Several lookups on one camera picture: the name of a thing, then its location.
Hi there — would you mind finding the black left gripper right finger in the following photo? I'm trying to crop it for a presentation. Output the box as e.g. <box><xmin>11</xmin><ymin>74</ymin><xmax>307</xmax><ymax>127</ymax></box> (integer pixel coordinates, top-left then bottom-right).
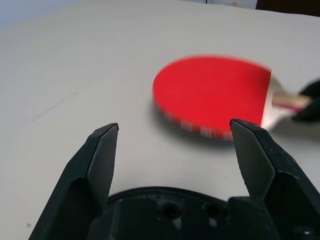
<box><xmin>229</xmin><ymin>118</ymin><xmax>320</xmax><ymax>240</ymax></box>

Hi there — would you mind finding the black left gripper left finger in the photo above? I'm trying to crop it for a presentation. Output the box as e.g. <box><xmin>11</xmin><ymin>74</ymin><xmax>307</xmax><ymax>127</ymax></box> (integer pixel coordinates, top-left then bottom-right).
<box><xmin>27</xmin><ymin>122</ymin><xmax>120</xmax><ymax>240</ymax></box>

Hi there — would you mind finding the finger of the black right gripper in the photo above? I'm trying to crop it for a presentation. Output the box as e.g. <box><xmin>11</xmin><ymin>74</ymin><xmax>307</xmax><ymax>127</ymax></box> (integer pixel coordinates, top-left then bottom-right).
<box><xmin>291</xmin><ymin>98</ymin><xmax>320</xmax><ymax>124</ymax></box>
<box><xmin>298</xmin><ymin>78</ymin><xmax>320</xmax><ymax>100</ymax></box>

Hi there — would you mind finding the red ping-pong paddle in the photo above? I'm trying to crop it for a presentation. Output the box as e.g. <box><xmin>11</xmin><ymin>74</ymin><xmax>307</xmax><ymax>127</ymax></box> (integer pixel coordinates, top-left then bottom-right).
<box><xmin>151</xmin><ymin>54</ymin><xmax>313</xmax><ymax>143</ymax></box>

